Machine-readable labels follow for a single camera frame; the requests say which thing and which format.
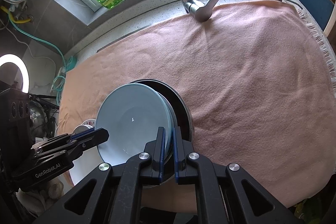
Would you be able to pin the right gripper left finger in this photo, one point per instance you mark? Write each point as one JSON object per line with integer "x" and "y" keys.
{"x": 145, "y": 168}

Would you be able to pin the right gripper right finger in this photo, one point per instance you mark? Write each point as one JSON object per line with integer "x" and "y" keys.
{"x": 192, "y": 168}

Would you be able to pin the white plate with grey branch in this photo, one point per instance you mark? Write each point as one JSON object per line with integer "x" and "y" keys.
{"x": 88, "y": 160}

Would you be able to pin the light blue ceramic bowl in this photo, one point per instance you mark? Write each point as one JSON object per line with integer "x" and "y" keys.
{"x": 132, "y": 115}

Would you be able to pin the pink towel mat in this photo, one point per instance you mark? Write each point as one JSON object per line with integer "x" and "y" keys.
{"x": 254, "y": 79}

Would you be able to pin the white ring light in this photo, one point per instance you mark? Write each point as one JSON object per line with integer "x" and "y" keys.
{"x": 10, "y": 58}

